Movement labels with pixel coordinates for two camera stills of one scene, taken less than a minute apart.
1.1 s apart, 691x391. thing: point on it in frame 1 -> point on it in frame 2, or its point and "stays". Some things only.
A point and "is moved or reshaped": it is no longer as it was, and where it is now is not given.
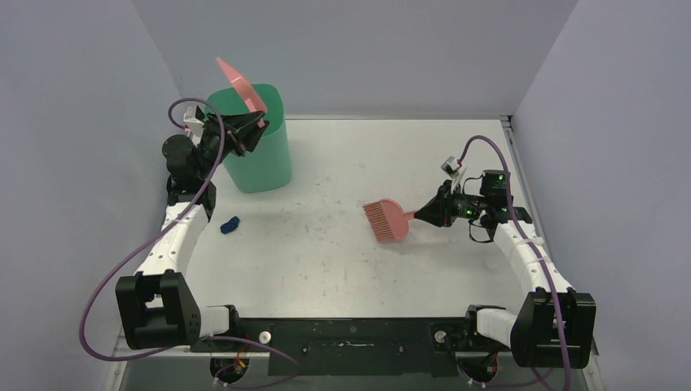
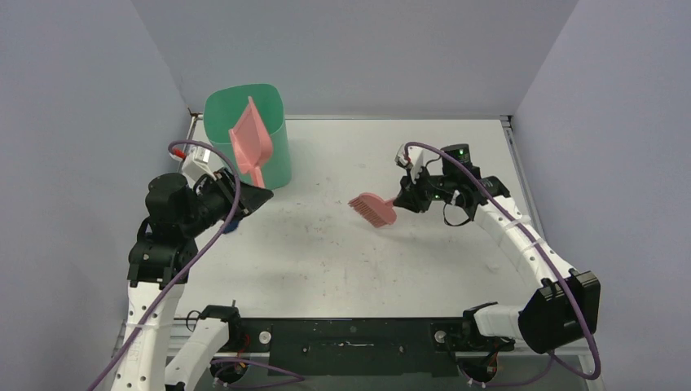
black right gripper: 444,203 -> 415,193
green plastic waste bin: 269,167 stays
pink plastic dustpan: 246,90 -> 252,140
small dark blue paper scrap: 230,226 stays
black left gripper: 243,132 -> 226,184
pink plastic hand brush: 388,219 is moved or reshaped
